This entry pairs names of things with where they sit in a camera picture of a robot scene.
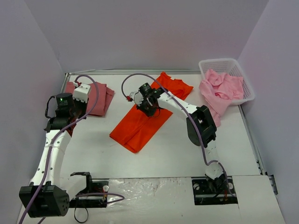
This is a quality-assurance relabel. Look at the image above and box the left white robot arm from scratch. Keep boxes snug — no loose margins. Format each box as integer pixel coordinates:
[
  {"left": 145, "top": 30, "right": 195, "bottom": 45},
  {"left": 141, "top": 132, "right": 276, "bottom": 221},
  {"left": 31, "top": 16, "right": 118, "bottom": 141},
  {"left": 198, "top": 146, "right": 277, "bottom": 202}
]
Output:
[{"left": 19, "top": 92, "right": 94, "bottom": 221}]

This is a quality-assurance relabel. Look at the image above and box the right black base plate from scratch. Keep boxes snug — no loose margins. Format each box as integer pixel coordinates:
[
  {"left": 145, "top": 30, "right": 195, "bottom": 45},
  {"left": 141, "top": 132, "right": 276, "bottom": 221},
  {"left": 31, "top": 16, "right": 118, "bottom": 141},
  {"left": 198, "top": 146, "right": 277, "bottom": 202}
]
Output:
[{"left": 192, "top": 177, "right": 238, "bottom": 205}]

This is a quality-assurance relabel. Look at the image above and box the thin black cable loop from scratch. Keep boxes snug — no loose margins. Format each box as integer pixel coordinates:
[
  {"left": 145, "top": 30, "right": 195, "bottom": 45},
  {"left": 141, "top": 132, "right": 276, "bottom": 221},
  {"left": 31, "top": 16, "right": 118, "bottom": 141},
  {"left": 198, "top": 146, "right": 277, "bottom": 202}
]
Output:
[{"left": 73, "top": 206, "right": 89, "bottom": 223}]

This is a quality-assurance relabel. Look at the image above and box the light pink t shirt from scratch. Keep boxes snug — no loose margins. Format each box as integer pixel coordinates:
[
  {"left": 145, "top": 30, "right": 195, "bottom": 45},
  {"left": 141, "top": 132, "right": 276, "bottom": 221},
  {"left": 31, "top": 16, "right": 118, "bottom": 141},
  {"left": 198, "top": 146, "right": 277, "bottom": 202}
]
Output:
[{"left": 199, "top": 69, "right": 244, "bottom": 127}]

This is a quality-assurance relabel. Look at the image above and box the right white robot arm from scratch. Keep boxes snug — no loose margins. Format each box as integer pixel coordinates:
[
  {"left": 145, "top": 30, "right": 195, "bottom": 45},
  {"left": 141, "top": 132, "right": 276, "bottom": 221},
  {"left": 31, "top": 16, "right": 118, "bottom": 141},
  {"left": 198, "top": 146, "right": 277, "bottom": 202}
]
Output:
[{"left": 130, "top": 83, "right": 225, "bottom": 193}]

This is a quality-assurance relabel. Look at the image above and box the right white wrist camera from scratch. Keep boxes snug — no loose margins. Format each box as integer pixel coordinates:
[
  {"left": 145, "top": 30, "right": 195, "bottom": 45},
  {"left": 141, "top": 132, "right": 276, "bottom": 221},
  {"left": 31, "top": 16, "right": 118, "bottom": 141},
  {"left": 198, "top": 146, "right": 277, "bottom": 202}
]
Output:
[{"left": 129, "top": 91, "right": 145, "bottom": 106}]

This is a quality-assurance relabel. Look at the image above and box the white plastic basket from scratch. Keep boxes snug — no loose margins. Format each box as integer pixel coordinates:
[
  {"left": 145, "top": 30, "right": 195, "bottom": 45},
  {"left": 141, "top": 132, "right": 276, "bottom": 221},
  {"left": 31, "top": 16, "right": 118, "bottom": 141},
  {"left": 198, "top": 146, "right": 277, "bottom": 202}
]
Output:
[{"left": 199, "top": 58, "right": 255, "bottom": 106}]

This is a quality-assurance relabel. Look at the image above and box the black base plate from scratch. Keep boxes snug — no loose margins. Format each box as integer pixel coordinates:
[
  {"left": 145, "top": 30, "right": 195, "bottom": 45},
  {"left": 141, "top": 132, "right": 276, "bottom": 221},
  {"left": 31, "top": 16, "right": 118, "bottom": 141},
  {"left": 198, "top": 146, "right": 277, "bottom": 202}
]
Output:
[
  {"left": 70, "top": 179, "right": 109, "bottom": 208},
  {"left": 192, "top": 177, "right": 238, "bottom": 205}
]

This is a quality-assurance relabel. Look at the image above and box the dusty red folded t shirt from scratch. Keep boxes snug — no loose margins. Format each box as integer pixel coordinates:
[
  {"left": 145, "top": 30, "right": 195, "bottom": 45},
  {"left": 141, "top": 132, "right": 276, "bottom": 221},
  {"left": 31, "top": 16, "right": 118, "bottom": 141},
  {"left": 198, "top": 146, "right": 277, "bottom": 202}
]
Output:
[{"left": 64, "top": 81, "right": 115, "bottom": 118}]

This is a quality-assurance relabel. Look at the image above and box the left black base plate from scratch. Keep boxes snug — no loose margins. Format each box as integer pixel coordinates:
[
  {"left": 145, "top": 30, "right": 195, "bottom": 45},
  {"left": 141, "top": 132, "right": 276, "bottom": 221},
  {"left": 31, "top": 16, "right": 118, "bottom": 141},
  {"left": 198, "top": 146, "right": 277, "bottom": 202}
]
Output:
[{"left": 70, "top": 179, "right": 109, "bottom": 208}]

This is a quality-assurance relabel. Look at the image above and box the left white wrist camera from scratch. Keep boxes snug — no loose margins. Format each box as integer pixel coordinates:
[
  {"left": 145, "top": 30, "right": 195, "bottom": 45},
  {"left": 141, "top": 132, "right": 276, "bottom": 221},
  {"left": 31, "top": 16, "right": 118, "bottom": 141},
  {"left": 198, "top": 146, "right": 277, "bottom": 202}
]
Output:
[{"left": 72, "top": 83, "right": 91, "bottom": 104}]

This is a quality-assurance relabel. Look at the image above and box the orange t shirt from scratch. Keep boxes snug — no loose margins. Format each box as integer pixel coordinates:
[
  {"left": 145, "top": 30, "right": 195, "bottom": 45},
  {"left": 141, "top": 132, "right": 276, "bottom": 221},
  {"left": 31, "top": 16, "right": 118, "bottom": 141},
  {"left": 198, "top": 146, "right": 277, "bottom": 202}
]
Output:
[{"left": 109, "top": 72, "right": 193, "bottom": 154}]

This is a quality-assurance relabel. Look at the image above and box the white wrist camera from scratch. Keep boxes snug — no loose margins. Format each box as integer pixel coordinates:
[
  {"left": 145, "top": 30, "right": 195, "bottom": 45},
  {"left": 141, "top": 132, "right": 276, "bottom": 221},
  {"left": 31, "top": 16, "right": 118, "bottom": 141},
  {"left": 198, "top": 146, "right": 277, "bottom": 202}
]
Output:
[
  {"left": 129, "top": 91, "right": 145, "bottom": 106},
  {"left": 72, "top": 83, "right": 91, "bottom": 104}
]

